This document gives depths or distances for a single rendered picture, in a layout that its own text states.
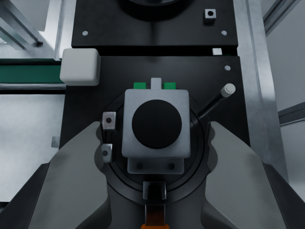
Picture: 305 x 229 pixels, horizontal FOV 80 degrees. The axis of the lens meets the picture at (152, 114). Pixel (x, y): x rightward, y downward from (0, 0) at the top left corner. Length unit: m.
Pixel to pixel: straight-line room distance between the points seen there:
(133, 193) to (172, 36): 0.21
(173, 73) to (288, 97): 0.26
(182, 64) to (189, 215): 0.19
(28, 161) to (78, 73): 0.16
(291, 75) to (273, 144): 0.21
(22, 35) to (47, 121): 0.13
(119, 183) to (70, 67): 0.15
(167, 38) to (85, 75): 0.13
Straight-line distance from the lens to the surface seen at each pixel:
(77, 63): 0.26
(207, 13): 0.31
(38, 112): 0.35
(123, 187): 0.22
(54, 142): 0.27
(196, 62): 0.27
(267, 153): 0.29
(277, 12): 0.38
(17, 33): 0.31
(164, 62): 0.27
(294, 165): 0.42
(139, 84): 0.17
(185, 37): 0.29
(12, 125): 0.37
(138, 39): 0.28
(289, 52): 0.49
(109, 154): 0.20
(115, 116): 0.21
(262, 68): 0.31
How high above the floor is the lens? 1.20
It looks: 77 degrees down
